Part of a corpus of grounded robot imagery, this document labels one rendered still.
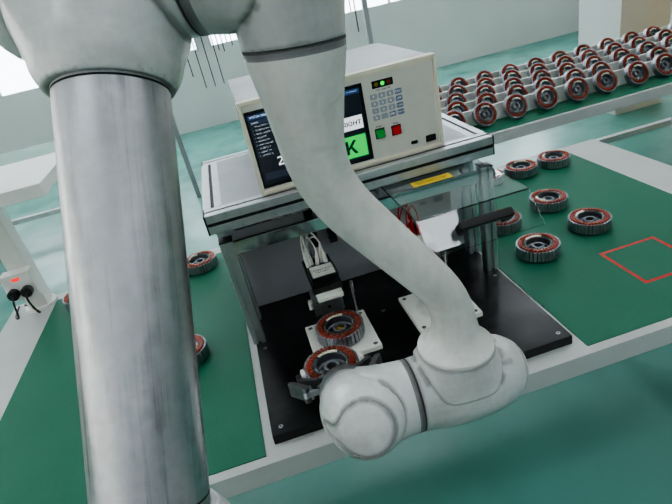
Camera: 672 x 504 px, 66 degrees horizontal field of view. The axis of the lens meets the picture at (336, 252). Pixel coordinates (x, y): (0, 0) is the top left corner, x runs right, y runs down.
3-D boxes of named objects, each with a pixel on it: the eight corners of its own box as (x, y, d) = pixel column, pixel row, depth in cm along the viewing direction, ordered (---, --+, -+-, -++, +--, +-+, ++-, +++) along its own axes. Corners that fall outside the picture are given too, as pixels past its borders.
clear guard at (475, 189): (545, 225, 100) (545, 197, 97) (431, 260, 97) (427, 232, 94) (468, 175, 128) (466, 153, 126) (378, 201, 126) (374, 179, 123)
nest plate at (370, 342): (383, 348, 114) (382, 344, 113) (318, 369, 112) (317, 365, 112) (364, 312, 127) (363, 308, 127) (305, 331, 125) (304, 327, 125)
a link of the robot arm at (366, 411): (326, 444, 76) (410, 420, 78) (338, 487, 60) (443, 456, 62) (309, 373, 76) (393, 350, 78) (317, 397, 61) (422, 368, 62)
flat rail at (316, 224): (486, 181, 122) (485, 169, 120) (230, 256, 114) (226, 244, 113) (483, 180, 123) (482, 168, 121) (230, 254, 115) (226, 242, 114)
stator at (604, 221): (619, 222, 143) (620, 210, 142) (599, 240, 138) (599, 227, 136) (580, 214, 151) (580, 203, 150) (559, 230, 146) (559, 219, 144)
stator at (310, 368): (368, 384, 100) (364, 369, 98) (312, 402, 98) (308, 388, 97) (353, 350, 110) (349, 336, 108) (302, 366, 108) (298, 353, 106)
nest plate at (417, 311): (483, 315, 117) (482, 311, 116) (421, 335, 115) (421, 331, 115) (454, 284, 130) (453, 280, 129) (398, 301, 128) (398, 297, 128)
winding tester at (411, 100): (445, 145, 119) (435, 52, 109) (262, 196, 114) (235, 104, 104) (389, 113, 153) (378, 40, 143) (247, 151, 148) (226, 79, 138)
